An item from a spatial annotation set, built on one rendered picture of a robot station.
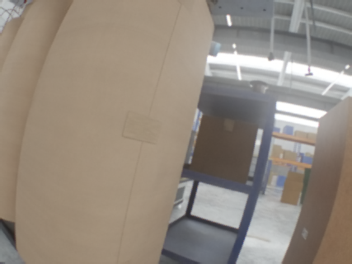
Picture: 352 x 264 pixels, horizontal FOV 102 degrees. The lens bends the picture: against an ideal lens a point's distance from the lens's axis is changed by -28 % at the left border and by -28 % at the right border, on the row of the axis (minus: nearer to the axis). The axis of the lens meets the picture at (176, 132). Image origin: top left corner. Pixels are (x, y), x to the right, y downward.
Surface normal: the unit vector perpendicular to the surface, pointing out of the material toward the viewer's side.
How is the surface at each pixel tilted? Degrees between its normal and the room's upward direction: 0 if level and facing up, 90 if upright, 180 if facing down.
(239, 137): 90
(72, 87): 90
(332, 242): 90
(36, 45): 90
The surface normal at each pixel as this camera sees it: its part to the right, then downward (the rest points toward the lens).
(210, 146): -0.36, -0.16
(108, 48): 0.07, -0.06
